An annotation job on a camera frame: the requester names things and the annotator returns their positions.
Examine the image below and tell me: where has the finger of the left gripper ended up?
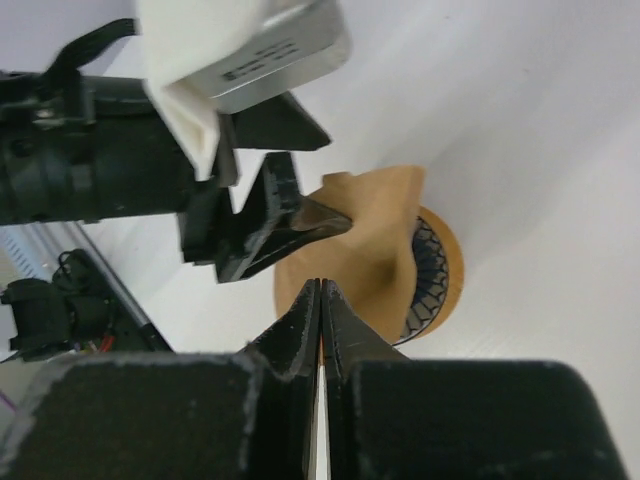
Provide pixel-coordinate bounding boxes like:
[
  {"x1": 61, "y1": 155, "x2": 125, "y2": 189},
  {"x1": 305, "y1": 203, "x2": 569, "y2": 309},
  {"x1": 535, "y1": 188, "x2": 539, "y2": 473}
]
[
  {"x1": 214, "y1": 152, "x2": 353, "y2": 283},
  {"x1": 231, "y1": 92, "x2": 332, "y2": 151}
]

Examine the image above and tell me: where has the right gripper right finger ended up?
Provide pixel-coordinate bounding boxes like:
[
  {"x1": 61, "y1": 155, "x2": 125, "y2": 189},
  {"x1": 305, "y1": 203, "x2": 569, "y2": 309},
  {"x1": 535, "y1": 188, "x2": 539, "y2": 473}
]
[{"x1": 320, "y1": 281, "x2": 628, "y2": 479}]

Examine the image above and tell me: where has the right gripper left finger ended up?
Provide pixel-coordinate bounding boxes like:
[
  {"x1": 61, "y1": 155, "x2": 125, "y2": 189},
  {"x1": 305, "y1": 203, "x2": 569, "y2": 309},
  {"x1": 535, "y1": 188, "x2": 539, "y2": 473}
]
[{"x1": 1, "y1": 280, "x2": 320, "y2": 479}]

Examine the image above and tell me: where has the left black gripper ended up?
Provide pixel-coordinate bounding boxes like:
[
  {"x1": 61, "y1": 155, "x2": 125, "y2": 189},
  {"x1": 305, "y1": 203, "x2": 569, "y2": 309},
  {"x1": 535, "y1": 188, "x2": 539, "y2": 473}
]
[{"x1": 1, "y1": 72, "x2": 223, "y2": 264}]

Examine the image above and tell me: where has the blue ribbed dripper cone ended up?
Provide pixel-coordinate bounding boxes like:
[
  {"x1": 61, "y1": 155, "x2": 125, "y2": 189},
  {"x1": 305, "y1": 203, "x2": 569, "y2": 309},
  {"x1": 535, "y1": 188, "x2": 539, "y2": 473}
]
[{"x1": 395, "y1": 217, "x2": 449, "y2": 346}]

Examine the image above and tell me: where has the wooden dripper stand ring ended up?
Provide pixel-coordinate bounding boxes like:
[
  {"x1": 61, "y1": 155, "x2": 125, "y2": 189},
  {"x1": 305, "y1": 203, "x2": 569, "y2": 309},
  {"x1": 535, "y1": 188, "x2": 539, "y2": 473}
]
[{"x1": 273, "y1": 205, "x2": 466, "y2": 348}]

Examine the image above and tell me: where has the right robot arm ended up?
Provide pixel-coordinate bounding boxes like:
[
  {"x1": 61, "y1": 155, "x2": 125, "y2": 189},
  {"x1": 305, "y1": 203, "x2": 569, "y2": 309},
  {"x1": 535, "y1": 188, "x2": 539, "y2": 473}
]
[{"x1": 1, "y1": 249, "x2": 627, "y2": 479}]

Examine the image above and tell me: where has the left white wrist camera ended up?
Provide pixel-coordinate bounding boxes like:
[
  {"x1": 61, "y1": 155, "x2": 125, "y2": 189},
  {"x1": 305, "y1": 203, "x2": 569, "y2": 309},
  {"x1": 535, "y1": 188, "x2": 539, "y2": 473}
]
[{"x1": 134, "y1": 0, "x2": 351, "y2": 181}]

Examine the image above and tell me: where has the grey slotted cable duct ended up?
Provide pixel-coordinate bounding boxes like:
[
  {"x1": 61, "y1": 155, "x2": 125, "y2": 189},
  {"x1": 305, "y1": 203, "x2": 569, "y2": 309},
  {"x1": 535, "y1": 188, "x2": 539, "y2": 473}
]
[{"x1": 1, "y1": 226, "x2": 56, "y2": 280}]

